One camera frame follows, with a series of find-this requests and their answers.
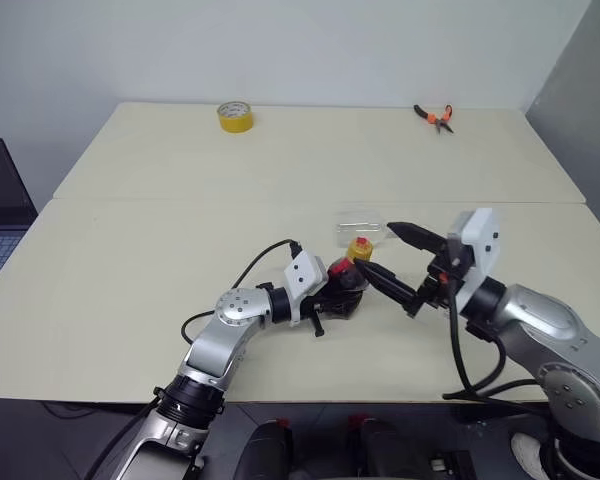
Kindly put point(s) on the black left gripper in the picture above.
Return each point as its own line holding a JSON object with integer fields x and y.
{"x": 324, "y": 302}

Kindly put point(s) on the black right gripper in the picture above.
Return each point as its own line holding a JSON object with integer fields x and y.
{"x": 440, "y": 289}

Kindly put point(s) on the clear bottle with dark drink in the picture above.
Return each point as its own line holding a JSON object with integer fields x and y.
{"x": 352, "y": 280}

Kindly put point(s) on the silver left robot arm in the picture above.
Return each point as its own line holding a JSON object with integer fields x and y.
{"x": 230, "y": 310}

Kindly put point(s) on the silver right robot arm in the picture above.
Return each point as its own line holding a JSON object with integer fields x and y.
{"x": 545, "y": 315}

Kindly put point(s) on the dark rounded shape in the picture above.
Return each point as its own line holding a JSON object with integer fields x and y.
{"x": 267, "y": 450}
{"x": 380, "y": 447}

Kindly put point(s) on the orange and black pliers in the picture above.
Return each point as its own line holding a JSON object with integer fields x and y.
{"x": 437, "y": 119}

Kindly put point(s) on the small black box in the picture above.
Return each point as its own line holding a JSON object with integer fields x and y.
{"x": 452, "y": 465}

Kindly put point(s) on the yellow tape roll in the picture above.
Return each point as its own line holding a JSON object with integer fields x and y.
{"x": 235, "y": 120}

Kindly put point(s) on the white rounded object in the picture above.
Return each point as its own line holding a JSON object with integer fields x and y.
{"x": 530, "y": 455}

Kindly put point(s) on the dark laptop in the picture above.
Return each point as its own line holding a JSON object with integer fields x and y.
{"x": 0, "y": 200}

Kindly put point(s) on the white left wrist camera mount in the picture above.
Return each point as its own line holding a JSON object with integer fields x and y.
{"x": 302, "y": 272}

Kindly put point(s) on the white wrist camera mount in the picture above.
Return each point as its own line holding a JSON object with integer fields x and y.
{"x": 482, "y": 235}
{"x": 302, "y": 272}

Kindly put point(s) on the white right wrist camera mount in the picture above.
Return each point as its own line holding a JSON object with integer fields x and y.
{"x": 482, "y": 235}

